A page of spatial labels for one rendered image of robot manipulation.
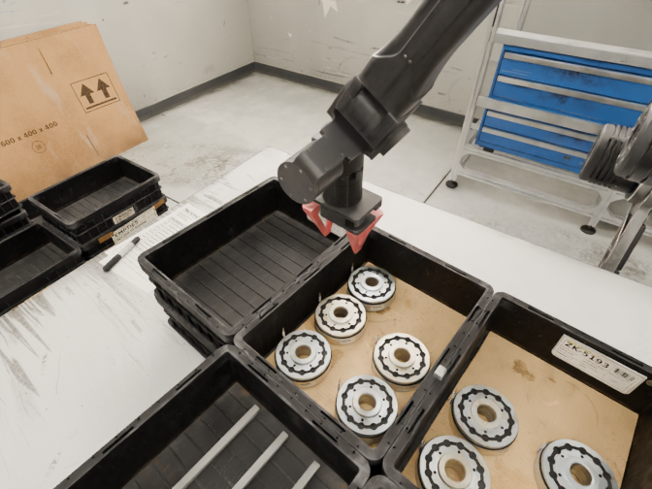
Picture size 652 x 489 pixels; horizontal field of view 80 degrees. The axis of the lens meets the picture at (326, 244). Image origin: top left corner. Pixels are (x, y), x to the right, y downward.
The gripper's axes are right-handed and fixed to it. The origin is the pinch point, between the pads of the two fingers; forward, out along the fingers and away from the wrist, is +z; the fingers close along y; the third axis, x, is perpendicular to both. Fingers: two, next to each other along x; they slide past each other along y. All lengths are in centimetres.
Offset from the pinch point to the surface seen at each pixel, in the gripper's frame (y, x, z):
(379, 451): 21.5, -18.8, 12.2
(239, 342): -6.0, -19.8, 12.5
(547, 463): 40.7, -2.2, 19.6
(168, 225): -69, 0, 37
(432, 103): -107, 258, 108
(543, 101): -12, 184, 51
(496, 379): 29.8, 7.6, 23.4
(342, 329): 2.8, -3.3, 20.4
